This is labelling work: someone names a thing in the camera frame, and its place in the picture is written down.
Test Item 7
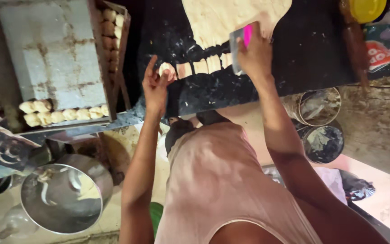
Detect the person's right hand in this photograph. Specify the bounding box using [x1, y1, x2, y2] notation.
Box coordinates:
[236, 21, 274, 82]

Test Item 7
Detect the person's left hand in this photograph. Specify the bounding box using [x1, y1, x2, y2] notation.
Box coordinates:
[142, 55, 176, 116]

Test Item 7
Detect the pink-handled metal dough scraper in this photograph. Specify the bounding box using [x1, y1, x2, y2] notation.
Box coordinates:
[229, 24, 254, 76]

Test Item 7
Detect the cut dough piece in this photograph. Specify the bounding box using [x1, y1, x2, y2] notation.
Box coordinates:
[220, 52, 233, 68]
[159, 62, 177, 81]
[176, 62, 193, 79]
[193, 59, 209, 75]
[207, 54, 222, 73]

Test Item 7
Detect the person's left foot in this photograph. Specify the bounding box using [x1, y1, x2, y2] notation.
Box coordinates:
[165, 117, 196, 155]

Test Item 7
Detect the person's foot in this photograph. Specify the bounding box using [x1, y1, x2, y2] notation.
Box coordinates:
[165, 117, 196, 155]
[196, 110, 232, 126]

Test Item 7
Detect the rolled flat dough sheet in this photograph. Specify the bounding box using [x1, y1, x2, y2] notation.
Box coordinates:
[181, 0, 293, 50]

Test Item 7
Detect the wooden tray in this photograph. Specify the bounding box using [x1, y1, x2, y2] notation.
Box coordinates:
[87, 0, 132, 122]

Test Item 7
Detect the person's right foot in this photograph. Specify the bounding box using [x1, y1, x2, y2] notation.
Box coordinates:
[196, 110, 232, 126]

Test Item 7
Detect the browned row of dough balls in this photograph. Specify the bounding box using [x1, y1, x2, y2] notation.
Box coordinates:
[100, 8, 125, 74]

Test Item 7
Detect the dirty pale bucket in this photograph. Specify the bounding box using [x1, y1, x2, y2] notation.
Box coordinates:
[281, 87, 342, 127]

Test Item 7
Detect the pale row of dough balls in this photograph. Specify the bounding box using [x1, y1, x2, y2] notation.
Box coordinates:
[19, 99, 109, 128]

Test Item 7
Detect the wooden rolling pin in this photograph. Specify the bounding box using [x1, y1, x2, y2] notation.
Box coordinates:
[339, 0, 372, 89]

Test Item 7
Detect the grey stained metal box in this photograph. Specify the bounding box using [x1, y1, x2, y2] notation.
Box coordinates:
[0, 0, 108, 111]

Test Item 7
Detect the dirty dark bucket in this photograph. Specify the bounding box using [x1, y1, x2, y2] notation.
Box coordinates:
[296, 119, 345, 164]

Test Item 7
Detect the pink sleeveless shirt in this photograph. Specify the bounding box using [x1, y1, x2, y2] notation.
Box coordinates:
[154, 122, 323, 244]

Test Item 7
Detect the yellow plastic lid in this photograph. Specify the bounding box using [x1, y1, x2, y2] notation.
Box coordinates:
[349, 0, 388, 24]

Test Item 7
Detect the green plastic item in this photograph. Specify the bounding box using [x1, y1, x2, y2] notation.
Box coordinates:
[149, 202, 164, 238]

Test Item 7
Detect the printed plastic packet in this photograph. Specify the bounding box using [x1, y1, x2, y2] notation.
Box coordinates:
[364, 23, 390, 73]

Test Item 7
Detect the large steel pot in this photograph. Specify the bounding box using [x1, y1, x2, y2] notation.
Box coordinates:
[20, 154, 114, 235]

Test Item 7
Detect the white plastic bag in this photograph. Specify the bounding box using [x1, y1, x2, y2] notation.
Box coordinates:
[313, 166, 348, 206]

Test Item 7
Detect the black printed board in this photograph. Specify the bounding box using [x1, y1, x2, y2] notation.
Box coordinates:
[0, 130, 42, 172]

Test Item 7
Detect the black plastic bag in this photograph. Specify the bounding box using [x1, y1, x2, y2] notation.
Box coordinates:
[339, 169, 376, 202]

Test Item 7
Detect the clear plastic jug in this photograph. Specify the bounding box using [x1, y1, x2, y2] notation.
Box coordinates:
[0, 203, 40, 240]

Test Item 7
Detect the thin black cable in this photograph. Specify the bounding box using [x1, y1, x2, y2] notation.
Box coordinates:
[343, 83, 390, 90]

